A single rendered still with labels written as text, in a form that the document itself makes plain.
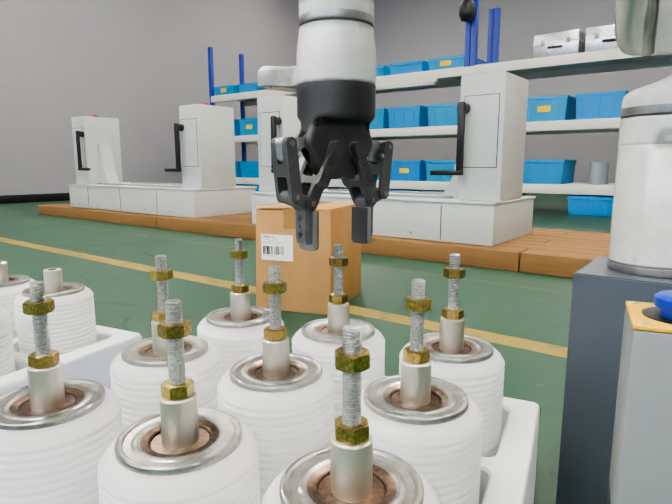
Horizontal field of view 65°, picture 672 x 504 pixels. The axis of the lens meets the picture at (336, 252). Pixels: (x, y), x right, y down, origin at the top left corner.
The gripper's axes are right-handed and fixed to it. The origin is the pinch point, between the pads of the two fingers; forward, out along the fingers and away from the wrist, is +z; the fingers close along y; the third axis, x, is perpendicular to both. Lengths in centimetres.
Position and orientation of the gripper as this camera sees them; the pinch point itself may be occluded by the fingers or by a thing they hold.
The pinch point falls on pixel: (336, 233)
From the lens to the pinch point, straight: 52.0
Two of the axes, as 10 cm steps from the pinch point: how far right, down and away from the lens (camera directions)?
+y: 7.5, -1.1, 6.5
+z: 0.0, 9.9, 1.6
